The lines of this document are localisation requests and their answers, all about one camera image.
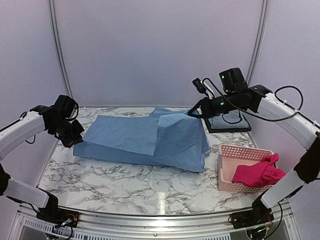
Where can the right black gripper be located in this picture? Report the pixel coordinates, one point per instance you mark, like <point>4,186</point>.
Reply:
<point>207,110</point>

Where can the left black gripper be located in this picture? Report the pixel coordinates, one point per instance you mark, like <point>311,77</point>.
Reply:
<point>77,137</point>

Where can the light blue shirt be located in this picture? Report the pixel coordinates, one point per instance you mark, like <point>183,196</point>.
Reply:
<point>163,138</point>

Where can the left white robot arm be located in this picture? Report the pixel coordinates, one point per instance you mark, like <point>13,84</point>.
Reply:
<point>37,120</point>

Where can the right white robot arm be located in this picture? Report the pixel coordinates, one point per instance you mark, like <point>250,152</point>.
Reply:
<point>258,101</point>

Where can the black tray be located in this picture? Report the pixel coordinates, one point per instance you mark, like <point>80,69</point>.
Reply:
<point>226,130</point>

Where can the folded blue jeans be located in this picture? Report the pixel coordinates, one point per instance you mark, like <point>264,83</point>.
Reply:
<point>231,120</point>

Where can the magenta red garment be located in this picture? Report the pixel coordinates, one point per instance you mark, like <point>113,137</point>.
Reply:
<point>259,175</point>

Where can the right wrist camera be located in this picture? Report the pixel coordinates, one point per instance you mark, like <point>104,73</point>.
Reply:
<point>203,88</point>

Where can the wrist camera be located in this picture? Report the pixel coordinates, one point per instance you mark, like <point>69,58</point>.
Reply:
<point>203,88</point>
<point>66,107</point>

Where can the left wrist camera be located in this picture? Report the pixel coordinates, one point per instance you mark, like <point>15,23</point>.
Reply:
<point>66,107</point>

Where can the aluminium table front rail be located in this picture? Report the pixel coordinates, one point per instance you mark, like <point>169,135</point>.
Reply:
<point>110,226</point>

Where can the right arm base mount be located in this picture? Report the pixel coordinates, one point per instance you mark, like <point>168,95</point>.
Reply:
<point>250,218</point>

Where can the right aluminium frame post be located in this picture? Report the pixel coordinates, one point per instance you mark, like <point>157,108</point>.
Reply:
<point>257,47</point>

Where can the aluminium frame post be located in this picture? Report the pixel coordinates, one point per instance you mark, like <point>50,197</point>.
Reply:
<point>58,47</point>
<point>257,47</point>

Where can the left aluminium frame post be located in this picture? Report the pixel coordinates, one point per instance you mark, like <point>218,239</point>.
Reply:
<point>58,47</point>

